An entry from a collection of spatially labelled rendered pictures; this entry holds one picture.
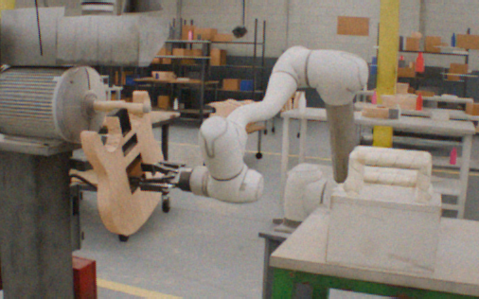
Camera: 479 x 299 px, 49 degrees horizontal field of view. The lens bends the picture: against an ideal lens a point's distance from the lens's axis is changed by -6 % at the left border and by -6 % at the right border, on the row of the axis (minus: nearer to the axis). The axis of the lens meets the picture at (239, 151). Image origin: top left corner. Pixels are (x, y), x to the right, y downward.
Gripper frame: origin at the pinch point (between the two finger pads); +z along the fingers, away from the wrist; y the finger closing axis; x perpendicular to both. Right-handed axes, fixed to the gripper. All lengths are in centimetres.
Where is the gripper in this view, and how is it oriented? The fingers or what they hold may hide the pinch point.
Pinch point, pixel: (136, 173)
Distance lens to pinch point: 178.7
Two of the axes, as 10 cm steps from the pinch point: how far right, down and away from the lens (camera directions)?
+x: -1.1, -8.6, -5.1
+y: 3.4, -5.1, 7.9
